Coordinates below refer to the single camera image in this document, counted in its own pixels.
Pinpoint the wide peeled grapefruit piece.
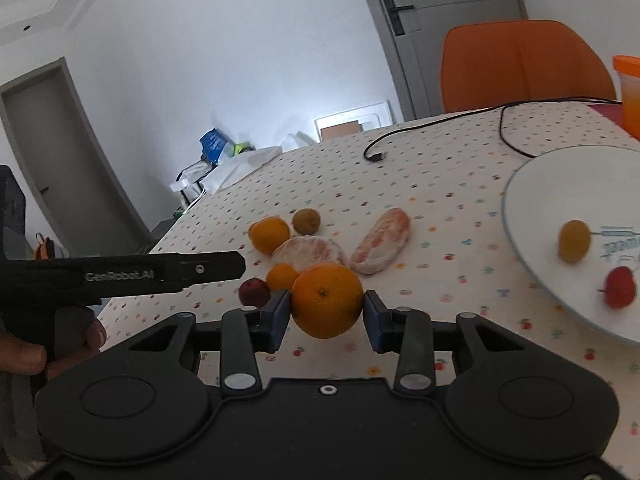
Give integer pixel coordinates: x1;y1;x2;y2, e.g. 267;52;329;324
272;236;349;281

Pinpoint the orange lidded plastic cup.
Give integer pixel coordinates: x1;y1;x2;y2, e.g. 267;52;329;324
612;55;640;138

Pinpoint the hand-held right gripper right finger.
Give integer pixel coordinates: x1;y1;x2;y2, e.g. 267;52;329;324
364;290;531;395

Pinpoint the white framed board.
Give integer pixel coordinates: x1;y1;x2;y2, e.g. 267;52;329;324
314;100;393;143

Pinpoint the brown cardboard piece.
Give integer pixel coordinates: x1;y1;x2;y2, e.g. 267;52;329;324
320;121;361;141

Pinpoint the orange backpack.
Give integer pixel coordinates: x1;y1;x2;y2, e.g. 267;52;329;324
32;232;71;261

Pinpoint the black door handle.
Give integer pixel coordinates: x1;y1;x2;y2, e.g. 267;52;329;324
382;0;416;37

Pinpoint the person's left hand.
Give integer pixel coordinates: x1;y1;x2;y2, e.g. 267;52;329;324
0;317;107;376

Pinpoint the small brown kiwi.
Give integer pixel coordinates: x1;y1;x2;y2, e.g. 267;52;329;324
292;208;321;235
558;219;592;264

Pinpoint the long peeled grapefruit piece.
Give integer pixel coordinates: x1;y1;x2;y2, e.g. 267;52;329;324
350;207;414;275

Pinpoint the medium orange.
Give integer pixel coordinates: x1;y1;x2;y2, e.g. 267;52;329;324
249;216;291;255

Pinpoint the small tangerine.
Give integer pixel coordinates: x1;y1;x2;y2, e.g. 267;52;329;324
265;263;301;292

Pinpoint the orange chair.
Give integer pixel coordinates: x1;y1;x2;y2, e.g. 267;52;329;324
440;20;618;113

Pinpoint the small red plum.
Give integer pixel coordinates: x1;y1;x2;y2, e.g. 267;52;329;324
238;278;271;308
597;266;637;309

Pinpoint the red table mat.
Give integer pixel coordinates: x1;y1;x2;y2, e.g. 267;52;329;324
587;101;640;138

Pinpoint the translucent plastic bag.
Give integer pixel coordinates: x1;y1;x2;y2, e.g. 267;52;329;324
282;131;318;151

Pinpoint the blue bag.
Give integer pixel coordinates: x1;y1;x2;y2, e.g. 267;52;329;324
199;128;233;165

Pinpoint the large orange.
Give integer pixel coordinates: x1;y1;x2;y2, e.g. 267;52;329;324
291;262;364;339

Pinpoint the black cable with plug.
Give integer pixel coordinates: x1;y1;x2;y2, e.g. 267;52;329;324
363;99;618;163

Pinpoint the white plate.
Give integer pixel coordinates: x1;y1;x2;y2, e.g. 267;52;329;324
501;145;640;346

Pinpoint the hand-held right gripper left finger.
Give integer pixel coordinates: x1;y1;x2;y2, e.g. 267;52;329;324
120;289;292;392

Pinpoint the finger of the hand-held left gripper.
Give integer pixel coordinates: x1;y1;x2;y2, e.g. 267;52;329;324
159;251;247;294

